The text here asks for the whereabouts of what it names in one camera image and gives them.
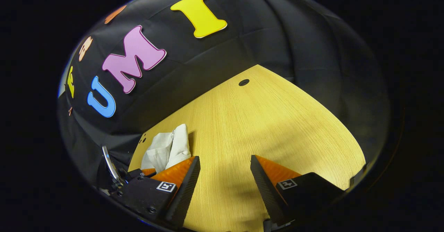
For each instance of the black backdrop cloth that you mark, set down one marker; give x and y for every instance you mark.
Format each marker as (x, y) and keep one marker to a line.
(277, 27)

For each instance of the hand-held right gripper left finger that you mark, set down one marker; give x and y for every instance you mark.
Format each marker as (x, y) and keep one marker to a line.
(185, 194)

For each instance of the white jeans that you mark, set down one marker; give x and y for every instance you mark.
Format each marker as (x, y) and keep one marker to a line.
(163, 152)

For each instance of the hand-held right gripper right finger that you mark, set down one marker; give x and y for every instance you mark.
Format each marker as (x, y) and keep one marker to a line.
(265, 194)

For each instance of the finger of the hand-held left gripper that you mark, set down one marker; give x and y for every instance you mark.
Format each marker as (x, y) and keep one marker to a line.
(147, 172)

